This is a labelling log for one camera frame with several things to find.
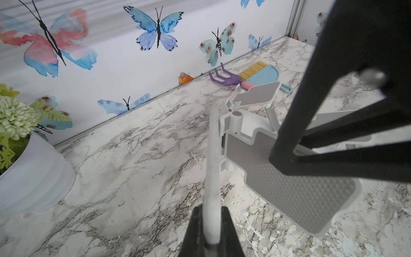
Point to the blue toy brush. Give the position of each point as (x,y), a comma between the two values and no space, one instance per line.
(258,74)

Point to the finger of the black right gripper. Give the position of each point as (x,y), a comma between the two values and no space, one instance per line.
(361,62)

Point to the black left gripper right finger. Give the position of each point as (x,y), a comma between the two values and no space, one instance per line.
(229,245)

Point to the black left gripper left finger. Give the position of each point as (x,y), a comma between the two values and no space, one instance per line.
(194,242)

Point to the purple pink toy rake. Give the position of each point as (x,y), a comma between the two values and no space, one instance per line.
(231,80)

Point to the white grey phone stand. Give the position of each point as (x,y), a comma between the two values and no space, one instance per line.
(333,131)

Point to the white flower pot with plant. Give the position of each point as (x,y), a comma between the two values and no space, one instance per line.
(34,175)

